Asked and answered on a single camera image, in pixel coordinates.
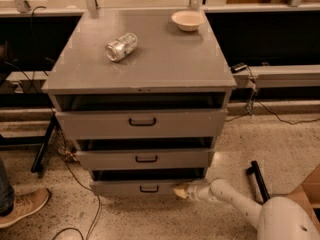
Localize grey bottom drawer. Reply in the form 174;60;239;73
90;167;207;196

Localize grey drawer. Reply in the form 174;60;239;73
90;167;207;196
56;109;227;139
76;149;214;170

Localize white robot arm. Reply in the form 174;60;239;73
174;178;320;240

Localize grey middle drawer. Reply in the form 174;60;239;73
76;149;214;170

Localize grey top drawer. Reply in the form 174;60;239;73
56;109;227;139

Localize grey drawer cabinet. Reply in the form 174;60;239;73
42;7;238;185

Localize black metal stand leg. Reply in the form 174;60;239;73
246;160;270;202

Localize cardboard box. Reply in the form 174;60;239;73
287;165;320;233

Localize small black device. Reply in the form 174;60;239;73
231;63;247;74

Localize black table leg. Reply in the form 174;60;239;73
31;117;56;173

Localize crushed silver can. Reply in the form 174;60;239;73
105;33;138;62

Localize tan shoe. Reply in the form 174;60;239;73
0;188;50;229

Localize white paper bowl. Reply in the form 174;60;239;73
171;10;205;32

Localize blue jeans leg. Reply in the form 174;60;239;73
0;158;14;217

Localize black cable on right floor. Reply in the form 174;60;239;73
225;67;320;126

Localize black cable on left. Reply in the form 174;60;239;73
0;5;98;195

